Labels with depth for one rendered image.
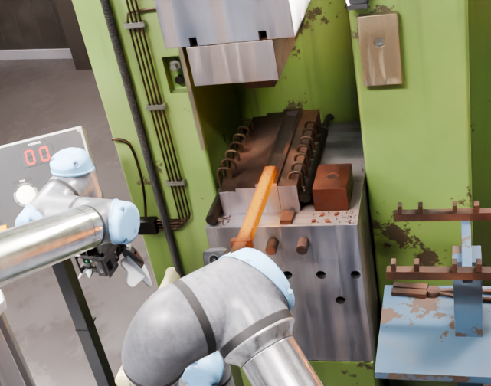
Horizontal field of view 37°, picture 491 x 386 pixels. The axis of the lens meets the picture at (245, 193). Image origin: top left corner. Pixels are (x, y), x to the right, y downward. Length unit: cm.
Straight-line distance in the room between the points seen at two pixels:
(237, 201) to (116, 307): 147
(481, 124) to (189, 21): 104
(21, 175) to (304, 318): 80
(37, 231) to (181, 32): 70
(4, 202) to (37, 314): 153
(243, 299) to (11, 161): 97
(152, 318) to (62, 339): 215
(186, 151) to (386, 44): 61
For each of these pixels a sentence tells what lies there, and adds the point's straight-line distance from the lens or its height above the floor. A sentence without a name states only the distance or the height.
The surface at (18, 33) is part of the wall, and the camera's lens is 661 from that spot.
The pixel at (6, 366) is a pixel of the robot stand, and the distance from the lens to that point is 60.
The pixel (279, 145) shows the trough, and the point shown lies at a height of 99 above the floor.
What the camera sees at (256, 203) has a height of 101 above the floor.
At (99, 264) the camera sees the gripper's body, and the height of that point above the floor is 109.
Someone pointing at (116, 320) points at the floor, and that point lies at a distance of 316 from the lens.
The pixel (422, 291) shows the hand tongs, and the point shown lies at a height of 72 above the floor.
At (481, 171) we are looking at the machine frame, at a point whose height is 66.
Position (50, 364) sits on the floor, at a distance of 308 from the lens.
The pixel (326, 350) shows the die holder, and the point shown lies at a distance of 205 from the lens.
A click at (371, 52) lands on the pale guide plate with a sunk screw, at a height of 127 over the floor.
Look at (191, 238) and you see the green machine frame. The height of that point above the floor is 74.
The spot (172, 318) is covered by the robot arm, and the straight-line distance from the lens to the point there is 102.
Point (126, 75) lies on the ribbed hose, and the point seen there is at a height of 126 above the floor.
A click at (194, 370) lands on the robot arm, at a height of 101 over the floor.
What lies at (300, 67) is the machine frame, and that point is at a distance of 219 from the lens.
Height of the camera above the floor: 191
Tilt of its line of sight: 30 degrees down
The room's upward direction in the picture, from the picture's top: 12 degrees counter-clockwise
